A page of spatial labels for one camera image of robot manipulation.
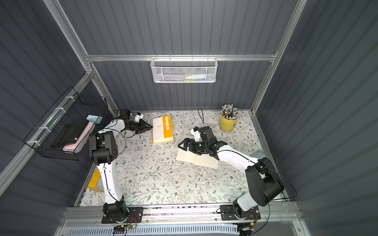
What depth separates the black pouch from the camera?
0.65 meters

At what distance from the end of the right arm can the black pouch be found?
1.57 feet

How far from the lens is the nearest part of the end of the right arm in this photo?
0.65 meters
